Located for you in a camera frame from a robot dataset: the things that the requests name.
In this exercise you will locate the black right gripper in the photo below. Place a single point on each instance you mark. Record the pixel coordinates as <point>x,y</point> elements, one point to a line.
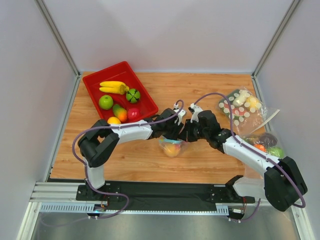
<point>189,131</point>

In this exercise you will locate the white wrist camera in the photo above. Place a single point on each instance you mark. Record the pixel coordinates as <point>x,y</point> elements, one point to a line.
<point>194,110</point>
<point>180,114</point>

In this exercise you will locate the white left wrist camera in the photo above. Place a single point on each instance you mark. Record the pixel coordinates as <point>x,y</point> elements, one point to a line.
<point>180,114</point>

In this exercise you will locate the white fake food piece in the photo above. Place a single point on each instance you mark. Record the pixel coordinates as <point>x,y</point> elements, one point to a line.
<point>240,100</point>

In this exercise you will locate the red fake apple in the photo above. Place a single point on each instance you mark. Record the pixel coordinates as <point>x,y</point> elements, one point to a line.
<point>133,113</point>

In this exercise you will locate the polka dot plastic bag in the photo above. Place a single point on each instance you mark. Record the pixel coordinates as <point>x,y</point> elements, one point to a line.
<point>255,119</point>

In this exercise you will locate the fake peach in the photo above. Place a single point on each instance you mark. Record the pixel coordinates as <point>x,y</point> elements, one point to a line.
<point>172,150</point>

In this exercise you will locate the yellow fake lemon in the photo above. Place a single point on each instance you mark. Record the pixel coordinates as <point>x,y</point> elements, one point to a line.
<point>252,103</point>

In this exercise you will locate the clear zip top bag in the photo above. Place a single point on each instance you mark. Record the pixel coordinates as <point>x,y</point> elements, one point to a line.
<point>162,141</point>

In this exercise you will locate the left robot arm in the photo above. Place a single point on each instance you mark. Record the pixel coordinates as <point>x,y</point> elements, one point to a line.
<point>94,146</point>

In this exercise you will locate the aluminium frame post right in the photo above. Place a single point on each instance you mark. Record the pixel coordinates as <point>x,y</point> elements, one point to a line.
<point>276,36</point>

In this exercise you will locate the green fake apple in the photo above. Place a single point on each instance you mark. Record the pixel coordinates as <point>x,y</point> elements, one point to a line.
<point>106,102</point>

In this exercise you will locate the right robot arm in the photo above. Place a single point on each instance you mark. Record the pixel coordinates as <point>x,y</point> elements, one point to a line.
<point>281,182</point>

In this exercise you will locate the fake mango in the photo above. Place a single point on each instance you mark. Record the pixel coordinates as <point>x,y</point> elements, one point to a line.
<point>120,113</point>

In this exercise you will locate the yellow fake banana bunch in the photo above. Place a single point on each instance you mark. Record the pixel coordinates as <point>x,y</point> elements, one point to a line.
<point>114,87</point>

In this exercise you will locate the white cable duct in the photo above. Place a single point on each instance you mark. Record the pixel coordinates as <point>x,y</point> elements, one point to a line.
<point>93,208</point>

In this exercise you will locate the fake orange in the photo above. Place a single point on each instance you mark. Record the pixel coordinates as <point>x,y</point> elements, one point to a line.
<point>113,121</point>

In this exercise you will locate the small green fake watermelon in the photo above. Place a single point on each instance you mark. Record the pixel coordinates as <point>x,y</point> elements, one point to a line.
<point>133,96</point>

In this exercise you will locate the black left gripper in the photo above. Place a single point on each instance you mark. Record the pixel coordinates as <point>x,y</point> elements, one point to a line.
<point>173,128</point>

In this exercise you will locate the fake watermelon slice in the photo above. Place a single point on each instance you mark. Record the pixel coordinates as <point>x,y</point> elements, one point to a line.
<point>237,112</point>

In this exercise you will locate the aluminium frame post left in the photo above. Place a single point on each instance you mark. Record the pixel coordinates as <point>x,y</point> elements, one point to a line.
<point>44,10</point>

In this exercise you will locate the aluminium frame post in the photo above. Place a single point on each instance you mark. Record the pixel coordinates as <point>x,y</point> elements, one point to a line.
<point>44,10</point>
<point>276,36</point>

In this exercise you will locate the red plastic bin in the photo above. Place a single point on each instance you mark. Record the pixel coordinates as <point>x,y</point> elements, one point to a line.
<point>120,72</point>

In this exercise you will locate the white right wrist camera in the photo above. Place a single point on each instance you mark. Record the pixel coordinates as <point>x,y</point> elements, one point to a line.
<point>194,110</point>

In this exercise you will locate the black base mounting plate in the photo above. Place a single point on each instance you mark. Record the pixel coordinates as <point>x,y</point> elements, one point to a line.
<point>175,196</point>

